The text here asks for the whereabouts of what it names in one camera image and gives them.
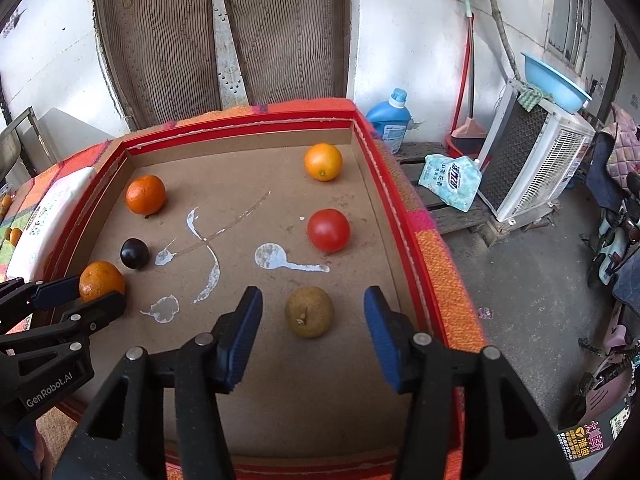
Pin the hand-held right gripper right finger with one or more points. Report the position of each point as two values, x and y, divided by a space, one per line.
382 340

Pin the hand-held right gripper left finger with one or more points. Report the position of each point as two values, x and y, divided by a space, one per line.
245 340

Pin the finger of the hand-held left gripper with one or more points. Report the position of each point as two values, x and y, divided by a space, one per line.
95 310
55 292

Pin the deep orange tangerine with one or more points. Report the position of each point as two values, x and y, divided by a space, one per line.
145 194
101 281

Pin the red cardboard box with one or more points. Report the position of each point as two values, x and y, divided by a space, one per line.
275 385

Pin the dark purple plum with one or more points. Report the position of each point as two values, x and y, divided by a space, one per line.
134 253

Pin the yellow-orange orange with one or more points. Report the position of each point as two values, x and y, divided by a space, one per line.
323 161
15 236

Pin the brown longan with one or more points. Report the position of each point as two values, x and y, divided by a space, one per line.
309 312

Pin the red tomato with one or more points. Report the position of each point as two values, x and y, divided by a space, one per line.
328 230

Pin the white tissue pack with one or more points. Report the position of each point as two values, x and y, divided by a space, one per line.
45 220

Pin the colourful checkered blanket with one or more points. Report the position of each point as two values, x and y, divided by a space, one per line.
442 260

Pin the wooden pallet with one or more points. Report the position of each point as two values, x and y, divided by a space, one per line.
450 220

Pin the grey board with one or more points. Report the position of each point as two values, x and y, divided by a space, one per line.
65 135

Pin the detergent refill pouch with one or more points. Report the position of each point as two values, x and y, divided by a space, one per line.
450 180

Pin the red dustpan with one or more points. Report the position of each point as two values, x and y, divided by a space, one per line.
462 147

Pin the blue detergent bottle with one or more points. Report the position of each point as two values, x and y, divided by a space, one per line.
390 122

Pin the pink scooter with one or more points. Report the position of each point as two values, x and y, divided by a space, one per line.
605 375

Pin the white air conditioner unit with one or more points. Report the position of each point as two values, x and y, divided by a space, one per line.
540 160

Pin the pale green scooter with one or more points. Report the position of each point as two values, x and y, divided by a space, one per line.
612 250

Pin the dark blue cloth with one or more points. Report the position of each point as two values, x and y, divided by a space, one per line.
602 170

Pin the brown metal door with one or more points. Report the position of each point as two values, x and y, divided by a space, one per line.
160 35

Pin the green checked cloth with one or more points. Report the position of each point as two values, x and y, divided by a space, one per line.
530 97

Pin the light blue basin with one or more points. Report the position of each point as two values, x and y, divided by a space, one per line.
550 80

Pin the quilted floral cover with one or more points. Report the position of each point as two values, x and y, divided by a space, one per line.
625 145

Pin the bare wooden branch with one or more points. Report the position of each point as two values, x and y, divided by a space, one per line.
502 30

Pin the barred window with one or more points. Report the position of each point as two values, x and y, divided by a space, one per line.
570 10

